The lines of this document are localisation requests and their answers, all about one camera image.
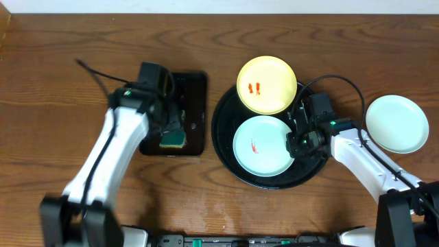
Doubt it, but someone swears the light green plate front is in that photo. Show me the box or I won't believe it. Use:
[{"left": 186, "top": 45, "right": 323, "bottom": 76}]
[{"left": 233, "top": 115, "right": 294, "bottom": 177}]

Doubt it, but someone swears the light green plate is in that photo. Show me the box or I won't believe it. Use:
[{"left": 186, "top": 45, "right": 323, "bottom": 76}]
[
  {"left": 233, "top": 115, "right": 294, "bottom": 177},
  {"left": 366, "top": 95, "right": 429, "bottom": 154}
]

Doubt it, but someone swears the yellow plate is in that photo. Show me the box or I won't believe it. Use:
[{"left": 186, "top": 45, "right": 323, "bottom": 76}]
[{"left": 236, "top": 56, "right": 298, "bottom": 115}]

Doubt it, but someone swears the green yellow sponge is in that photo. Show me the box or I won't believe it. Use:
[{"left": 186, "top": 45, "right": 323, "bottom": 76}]
[{"left": 159, "top": 130, "right": 187, "bottom": 148}]

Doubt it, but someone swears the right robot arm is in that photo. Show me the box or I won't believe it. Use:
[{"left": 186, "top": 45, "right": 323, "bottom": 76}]
[{"left": 287, "top": 118, "right": 438, "bottom": 246}]

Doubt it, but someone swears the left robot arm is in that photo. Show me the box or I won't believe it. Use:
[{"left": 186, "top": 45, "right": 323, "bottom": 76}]
[{"left": 40, "top": 86, "right": 184, "bottom": 246}]

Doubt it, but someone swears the black rectangular tray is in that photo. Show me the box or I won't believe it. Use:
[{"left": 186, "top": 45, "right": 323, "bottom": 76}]
[{"left": 139, "top": 71, "right": 208, "bottom": 156}]

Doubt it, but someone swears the black round tray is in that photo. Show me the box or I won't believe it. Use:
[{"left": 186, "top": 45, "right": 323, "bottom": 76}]
[{"left": 211, "top": 86, "right": 329, "bottom": 189}]

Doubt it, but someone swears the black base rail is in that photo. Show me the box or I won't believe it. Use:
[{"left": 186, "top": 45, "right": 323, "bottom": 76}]
[{"left": 119, "top": 224, "right": 344, "bottom": 247}]

